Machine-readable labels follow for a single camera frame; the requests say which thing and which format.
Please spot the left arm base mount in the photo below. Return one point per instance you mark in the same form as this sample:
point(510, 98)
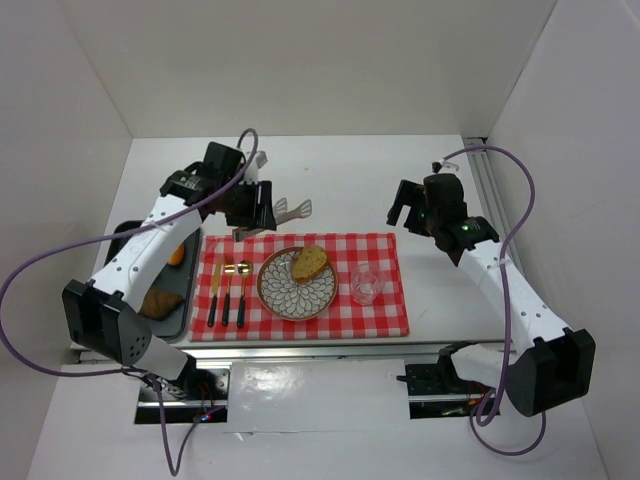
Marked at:
point(202, 399)

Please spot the aluminium table edge rail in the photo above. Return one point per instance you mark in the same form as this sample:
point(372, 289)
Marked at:
point(221, 352)

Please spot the dark grey baking tray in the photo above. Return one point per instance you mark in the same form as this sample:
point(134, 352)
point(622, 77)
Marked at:
point(176, 280)

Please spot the flower pattern ceramic plate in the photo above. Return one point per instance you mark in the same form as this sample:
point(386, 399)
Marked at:
point(289, 300)

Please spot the small orange bun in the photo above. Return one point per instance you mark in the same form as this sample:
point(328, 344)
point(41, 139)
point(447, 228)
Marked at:
point(177, 256)

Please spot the gold knife black handle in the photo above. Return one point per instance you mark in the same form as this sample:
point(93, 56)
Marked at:
point(214, 290)

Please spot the sliced herb bread piece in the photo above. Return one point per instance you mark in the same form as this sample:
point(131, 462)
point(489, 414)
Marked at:
point(308, 263)

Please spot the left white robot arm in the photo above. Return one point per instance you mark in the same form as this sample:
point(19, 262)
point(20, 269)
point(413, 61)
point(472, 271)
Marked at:
point(103, 313)

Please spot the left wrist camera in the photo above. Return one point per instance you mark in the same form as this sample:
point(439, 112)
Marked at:
point(221, 162)

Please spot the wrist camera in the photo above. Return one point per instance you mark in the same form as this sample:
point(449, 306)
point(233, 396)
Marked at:
point(221, 162)
point(443, 190)

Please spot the brown croissant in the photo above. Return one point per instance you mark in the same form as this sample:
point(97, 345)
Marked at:
point(158, 304)

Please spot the red white checkered cloth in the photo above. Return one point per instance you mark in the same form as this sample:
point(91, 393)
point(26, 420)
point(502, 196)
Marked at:
point(386, 317)

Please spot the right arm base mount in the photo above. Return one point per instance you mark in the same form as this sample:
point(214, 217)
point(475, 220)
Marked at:
point(436, 391)

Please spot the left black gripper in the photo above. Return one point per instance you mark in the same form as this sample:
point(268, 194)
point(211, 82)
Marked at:
point(266, 206)

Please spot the gold fork black handle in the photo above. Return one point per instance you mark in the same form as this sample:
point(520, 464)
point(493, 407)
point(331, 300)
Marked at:
point(229, 271)

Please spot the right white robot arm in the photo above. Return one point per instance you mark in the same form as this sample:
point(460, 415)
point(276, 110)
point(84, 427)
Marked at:
point(552, 363)

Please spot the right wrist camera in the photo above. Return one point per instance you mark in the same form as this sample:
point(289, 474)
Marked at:
point(443, 190)

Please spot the gold spoon black handle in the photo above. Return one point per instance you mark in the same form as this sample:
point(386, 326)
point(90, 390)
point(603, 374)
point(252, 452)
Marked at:
point(245, 270)

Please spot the clear drinking glass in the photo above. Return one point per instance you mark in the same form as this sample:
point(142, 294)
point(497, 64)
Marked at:
point(367, 283)

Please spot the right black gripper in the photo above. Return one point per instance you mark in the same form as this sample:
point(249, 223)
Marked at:
point(403, 205)

